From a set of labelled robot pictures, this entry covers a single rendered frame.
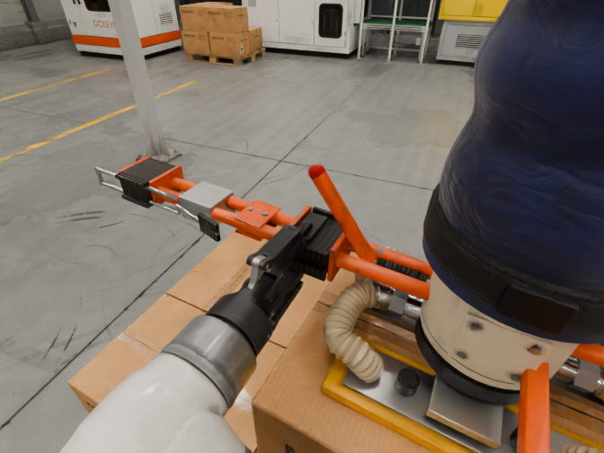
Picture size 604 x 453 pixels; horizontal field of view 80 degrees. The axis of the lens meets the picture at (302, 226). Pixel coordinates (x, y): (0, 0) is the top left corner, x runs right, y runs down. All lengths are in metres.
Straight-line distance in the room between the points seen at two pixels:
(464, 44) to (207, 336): 7.51
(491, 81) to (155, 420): 0.37
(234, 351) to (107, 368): 0.96
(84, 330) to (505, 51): 2.15
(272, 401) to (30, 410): 1.63
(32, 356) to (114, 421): 1.92
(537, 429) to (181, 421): 0.31
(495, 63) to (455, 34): 7.37
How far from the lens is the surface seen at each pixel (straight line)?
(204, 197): 0.62
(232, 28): 7.21
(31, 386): 2.15
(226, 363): 0.37
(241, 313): 0.40
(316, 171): 0.47
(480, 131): 0.35
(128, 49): 3.51
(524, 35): 0.32
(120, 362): 1.31
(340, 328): 0.50
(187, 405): 0.35
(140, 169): 0.72
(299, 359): 0.56
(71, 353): 2.17
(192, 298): 1.40
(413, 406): 0.52
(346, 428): 0.52
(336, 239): 0.52
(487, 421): 0.52
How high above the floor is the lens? 1.54
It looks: 37 degrees down
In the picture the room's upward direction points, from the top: straight up
